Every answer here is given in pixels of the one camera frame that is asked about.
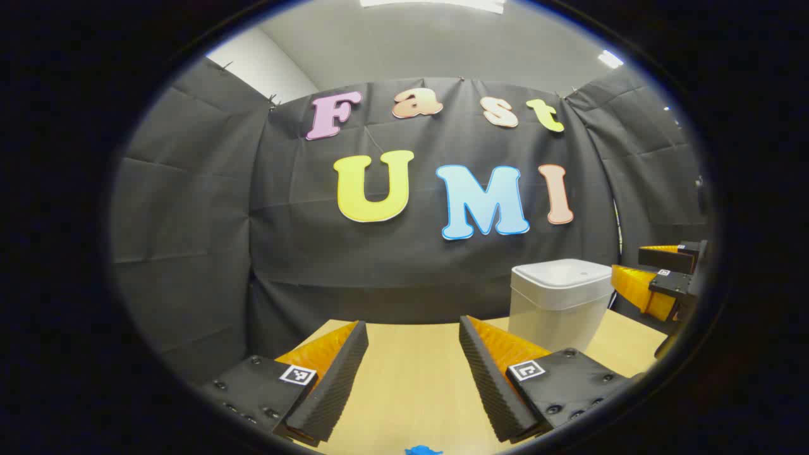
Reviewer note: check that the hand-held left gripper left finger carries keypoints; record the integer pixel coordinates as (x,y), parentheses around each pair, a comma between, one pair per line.
(335,379)

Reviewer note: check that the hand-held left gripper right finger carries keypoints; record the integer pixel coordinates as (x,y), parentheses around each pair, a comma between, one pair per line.
(490,379)

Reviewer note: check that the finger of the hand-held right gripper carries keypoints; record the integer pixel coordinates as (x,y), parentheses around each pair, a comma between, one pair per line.
(638,287)
(667,259)

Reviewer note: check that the white desktop garbage bin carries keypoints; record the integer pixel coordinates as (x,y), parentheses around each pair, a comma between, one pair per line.
(556,316)

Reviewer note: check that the blue paper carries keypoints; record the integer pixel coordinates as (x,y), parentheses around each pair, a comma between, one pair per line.
(422,451)

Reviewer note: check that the wooden desktop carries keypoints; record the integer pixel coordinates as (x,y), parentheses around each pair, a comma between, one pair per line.
(411,379)

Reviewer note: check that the black backdrop cloth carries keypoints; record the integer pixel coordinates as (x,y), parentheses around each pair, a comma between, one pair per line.
(379,265)

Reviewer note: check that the ceiling light panel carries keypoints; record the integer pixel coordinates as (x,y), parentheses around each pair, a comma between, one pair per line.
(610,59)
(436,4)

